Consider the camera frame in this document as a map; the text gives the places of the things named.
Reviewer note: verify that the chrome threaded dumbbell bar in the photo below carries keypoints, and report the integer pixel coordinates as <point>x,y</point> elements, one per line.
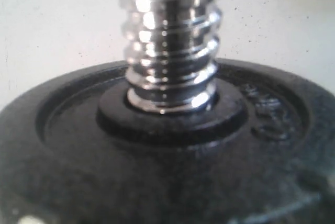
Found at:
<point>171,52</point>

